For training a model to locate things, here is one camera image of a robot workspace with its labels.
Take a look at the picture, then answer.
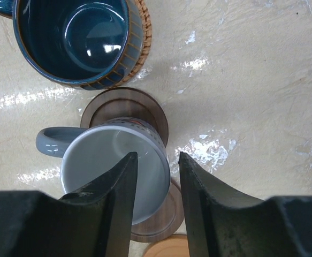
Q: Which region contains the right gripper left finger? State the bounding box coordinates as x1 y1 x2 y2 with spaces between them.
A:
0 152 138 256

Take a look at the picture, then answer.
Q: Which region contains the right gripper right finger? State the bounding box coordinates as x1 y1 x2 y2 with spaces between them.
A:
179 152 312 256

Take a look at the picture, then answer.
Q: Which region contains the dark wooden coaster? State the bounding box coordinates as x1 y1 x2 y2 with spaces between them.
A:
80 87 169 146
131 179 184 243

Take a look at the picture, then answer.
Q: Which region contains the grey printed mug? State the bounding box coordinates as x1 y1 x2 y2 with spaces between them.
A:
36 117 170 224

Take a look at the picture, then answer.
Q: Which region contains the woven rattan coaster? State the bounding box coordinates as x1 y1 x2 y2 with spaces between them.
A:
115 0 152 87

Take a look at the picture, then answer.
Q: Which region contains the dark blue cup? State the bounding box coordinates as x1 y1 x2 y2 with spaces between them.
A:
0 1 143 90

